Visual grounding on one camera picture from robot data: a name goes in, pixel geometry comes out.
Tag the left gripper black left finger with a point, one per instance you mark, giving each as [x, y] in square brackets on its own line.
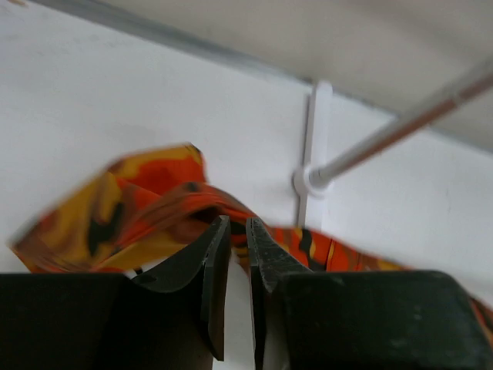
[169, 317]

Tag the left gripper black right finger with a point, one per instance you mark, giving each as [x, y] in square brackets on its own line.
[357, 320]

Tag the white metal clothes rack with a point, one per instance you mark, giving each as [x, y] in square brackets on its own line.
[313, 179]

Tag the orange camouflage trousers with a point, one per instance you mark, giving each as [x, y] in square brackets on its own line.
[141, 209]

